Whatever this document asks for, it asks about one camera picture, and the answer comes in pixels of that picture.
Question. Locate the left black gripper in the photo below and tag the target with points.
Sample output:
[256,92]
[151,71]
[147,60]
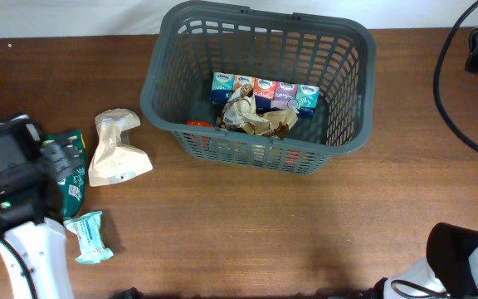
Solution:
[70,156]

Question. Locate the green coffee bean bag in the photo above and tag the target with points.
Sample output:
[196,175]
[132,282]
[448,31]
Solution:
[72,186]

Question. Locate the brown clear snack bag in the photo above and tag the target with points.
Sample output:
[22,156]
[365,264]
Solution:
[239,115]

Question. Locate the Kleenex tissue multipack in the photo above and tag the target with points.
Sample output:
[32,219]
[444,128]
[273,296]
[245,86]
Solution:
[270,95]

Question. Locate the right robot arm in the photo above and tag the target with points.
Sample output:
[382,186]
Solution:
[450,267]

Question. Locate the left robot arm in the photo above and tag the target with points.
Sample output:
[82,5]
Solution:
[32,234]

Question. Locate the beige paper pouch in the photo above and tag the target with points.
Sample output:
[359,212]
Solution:
[115,161]

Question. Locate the mint green wipes packet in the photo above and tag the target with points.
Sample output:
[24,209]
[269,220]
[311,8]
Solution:
[87,230]

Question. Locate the grey plastic basket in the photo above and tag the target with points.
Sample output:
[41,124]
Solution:
[198,38]

